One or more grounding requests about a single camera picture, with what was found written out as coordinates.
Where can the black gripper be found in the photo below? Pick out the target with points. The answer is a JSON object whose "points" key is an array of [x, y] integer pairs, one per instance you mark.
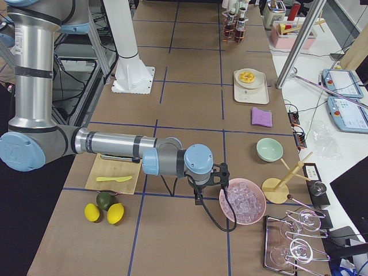
{"points": [[198, 188]]}

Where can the tea bottle white cap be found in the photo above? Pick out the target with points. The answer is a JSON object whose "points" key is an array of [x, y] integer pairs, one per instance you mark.
{"points": [[240, 25]]}

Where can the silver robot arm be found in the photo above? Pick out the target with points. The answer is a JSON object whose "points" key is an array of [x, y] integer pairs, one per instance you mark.
{"points": [[33, 139]]}

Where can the wine glass rack tray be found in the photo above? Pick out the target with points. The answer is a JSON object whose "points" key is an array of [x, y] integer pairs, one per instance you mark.
{"points": [[273, 238]]}

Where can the cream serving tray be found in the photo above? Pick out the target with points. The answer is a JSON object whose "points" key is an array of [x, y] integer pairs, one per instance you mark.
{"points": [[251, 96]]}

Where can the pink bowl of ice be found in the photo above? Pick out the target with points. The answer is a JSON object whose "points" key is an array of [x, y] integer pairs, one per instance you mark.
{"points": [[247, 200]]}

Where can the black steel muddler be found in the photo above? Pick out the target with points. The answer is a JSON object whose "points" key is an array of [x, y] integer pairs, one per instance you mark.
{"points": [[120, 158]]}

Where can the wooden mug tree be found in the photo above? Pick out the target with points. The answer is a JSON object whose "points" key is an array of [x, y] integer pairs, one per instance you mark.
{"points": [[275, 190]]}

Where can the yellow plastic knife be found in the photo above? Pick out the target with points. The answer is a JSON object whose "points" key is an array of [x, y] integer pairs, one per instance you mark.
{"points": [[117, 179]]}

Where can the mint green bowl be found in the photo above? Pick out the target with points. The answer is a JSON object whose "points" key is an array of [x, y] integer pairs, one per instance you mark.
{"points": [[269, 149]]}

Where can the right yellow lemon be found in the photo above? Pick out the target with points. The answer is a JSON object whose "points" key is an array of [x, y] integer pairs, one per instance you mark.
{"points": [[115, 213]]}

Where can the yellow lemon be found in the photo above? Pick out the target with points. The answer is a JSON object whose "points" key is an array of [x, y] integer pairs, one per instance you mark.
{"points": [[91, 212], [115, 213]]}

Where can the green lime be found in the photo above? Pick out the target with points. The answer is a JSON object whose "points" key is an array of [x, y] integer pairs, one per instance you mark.
{"points": [[104, 200]]}

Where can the purple folded cloth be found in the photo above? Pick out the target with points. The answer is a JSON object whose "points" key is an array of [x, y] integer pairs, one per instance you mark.
{"points": [[261, 118]]}

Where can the bamboo cutting board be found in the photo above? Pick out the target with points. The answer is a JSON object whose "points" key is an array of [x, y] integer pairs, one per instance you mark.
{"points": [[108, 168]]}

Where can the left yellow lemon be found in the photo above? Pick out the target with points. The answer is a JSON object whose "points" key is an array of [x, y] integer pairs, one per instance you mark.
{"points": [[91, 212]]}

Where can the upper wine glass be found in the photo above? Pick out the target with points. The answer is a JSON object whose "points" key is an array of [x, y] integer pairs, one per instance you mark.
{"points": [[300, 224]]}

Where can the lower wine glass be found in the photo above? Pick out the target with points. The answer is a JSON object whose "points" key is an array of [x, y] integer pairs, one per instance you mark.
{"points": [[298, 250]]}

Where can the black scale with cup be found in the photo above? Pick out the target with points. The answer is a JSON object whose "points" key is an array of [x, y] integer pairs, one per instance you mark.
{"points": [[317, 189]]}

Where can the cream plate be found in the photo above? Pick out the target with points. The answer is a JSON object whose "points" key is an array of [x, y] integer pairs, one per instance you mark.
{"points": [[259, 79]]}

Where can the glazed twisted donut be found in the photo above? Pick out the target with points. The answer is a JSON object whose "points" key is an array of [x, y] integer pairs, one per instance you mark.
{"points": [[246, 77]]}

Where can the clear plastic bag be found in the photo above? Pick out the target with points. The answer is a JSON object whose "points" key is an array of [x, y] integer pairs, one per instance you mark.
{"points": [[325, 144]]}

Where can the near teach pendant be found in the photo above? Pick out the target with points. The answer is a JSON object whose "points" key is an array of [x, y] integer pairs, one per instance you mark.
{"points": [[347, 116]]}

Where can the teach pendant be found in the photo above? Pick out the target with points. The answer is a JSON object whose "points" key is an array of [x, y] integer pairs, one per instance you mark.
{"points": [[347, 116], [342, 82]]}

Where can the pink storage box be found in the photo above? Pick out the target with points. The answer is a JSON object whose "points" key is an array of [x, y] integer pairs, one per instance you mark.
{"points": [[286, 41]]}

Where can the far teach pendant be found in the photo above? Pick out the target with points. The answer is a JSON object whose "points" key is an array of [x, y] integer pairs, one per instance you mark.
{"points": [[342, 82]]}

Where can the wooden stand in box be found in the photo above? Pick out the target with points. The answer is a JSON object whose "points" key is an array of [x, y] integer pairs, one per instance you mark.
{"points": [[284, 30]]}

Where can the silver toaster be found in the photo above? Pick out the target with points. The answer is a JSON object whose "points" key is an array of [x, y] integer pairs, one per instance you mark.
{"points": [[273, 11]]}

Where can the red thermos bottle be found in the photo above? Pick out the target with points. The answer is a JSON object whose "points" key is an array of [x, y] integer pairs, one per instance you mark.
{"points": [[295, 10]]}

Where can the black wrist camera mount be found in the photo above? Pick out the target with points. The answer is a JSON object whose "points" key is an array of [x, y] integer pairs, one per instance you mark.
{"points": [[219, 175]]}

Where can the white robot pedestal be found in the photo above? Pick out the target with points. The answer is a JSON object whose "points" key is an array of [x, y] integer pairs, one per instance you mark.
{"points": [[132, 75]]}

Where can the copper wire bottle rack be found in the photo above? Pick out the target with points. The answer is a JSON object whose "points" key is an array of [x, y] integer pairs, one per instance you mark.
{"points": [[234, 28]]}

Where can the aluminium frame post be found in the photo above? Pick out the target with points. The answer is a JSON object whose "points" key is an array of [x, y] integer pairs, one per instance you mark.
{"points": [[309, 22]]}

